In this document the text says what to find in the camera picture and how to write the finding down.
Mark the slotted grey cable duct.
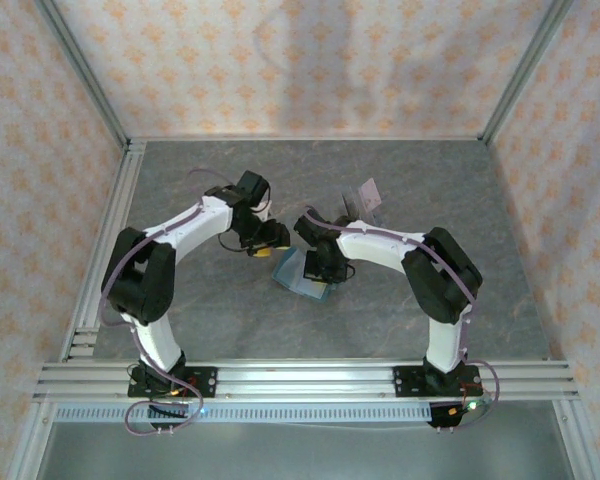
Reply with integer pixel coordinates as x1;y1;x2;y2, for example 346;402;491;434
54;403;434;424

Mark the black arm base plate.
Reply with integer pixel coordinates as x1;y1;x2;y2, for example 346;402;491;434
393;364;481;399
127;366;218;400

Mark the purple sleeved cable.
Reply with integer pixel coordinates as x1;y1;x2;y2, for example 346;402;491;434
99;167;234;437
299;205;502;434

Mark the blue card holder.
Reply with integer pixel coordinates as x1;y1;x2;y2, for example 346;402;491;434
271;246;331;302

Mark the grey metal sheet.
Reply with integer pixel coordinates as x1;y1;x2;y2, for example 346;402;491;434
37;422;579;480

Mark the aluminium frame post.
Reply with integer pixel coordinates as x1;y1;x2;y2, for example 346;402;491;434
479;0;576;146
9;399;56;480
552;399;600;480
33;0;131;149

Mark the thin aluminium rear rail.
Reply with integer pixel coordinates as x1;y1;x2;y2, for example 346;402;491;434
128;133;486;143

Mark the pink credit card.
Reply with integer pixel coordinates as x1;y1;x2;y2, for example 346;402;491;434
358;177;384;211

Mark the wide aluminium frame rail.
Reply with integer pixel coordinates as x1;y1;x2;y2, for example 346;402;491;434
32;360;580;401

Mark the aluminium side floor rail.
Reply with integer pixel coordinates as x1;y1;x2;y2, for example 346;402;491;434
59;139;149;362

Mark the clear acrylic card stand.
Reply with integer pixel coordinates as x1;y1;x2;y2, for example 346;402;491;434
337;177;386;226

